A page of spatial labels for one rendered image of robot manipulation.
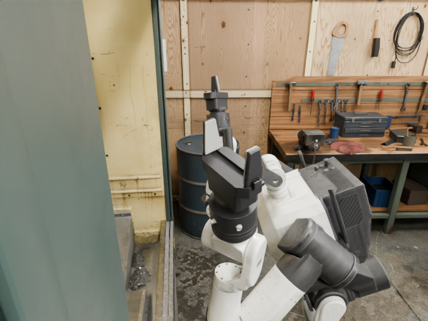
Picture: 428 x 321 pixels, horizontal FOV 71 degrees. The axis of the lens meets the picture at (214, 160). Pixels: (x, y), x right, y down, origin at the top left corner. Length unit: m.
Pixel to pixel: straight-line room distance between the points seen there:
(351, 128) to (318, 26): 1.02
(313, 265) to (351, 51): 2.86
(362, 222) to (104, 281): 0.81
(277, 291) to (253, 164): 0.40
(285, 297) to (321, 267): 0.10
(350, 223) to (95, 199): 0.81
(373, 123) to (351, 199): 2.41
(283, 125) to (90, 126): 3.08
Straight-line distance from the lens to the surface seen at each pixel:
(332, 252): 0.74
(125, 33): 1.50
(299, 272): 0.74
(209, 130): 0.49
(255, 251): 0.58
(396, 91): 3.61
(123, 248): 1.67
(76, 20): 0.19
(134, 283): 1.63
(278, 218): 0.84
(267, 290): 0.76
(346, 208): 0.89
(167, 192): 1.67
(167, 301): 1.33
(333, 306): 1.13
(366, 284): 1.15
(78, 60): 0.18
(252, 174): 0.43
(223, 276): 0.66
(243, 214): 0.51
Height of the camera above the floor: 1.77
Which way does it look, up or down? 22 degrees down
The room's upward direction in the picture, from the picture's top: straight up
